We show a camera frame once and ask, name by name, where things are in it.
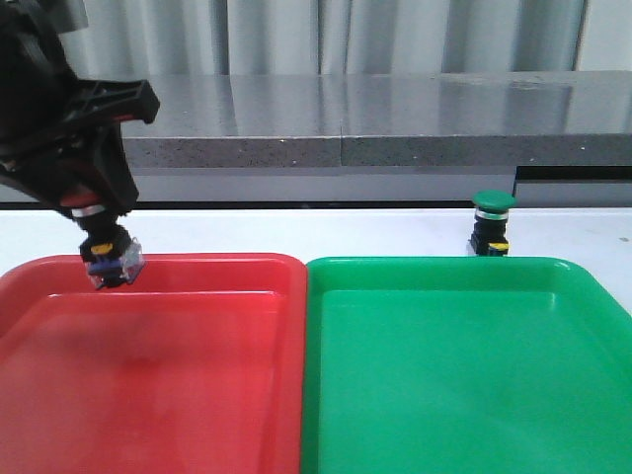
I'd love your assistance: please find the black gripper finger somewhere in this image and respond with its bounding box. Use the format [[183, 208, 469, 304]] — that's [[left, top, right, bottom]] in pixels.
[[1, 162, 89, 218], [84, 123, 139, 215]]

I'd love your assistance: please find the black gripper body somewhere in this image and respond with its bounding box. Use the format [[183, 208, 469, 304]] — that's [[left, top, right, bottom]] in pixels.
[[1, 1, 160, 171]]

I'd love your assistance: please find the red mushroom push button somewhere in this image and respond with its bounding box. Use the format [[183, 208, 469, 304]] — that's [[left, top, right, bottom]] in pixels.
[[59, 182, 147, 291]]

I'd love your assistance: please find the green mushroom push button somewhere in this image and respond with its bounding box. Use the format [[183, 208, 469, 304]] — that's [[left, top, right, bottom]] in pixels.
[[469, 190, 516, 257]]

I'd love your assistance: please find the white pleated curtain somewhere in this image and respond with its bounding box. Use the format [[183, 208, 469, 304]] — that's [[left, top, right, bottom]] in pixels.
[[62, 1, 587, 77]]

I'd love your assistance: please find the red plastic tray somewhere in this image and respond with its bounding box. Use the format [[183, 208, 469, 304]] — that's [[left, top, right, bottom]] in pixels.
[[1, 254, 307, 473]]

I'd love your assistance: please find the grey stone counter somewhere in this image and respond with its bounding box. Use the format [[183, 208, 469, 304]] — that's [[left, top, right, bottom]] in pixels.
[[0, 70, 632, 208]]

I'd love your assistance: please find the green plastic tray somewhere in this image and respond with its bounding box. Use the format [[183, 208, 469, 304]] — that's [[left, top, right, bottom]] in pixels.
[[300, 257, 631, 473]]

